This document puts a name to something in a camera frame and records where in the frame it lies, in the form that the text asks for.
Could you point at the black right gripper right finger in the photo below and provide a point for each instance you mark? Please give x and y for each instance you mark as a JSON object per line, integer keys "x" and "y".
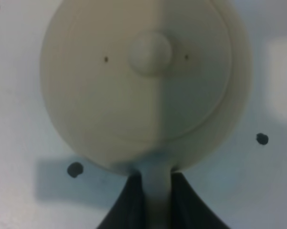
{"x": 188, "y": 211}

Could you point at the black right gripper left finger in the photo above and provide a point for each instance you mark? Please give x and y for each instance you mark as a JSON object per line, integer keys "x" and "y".
{"x": 128, "y": 211}

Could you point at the beige ceramic teapot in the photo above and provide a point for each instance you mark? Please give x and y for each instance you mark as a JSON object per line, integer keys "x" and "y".
{"x": 146, "y": 86}

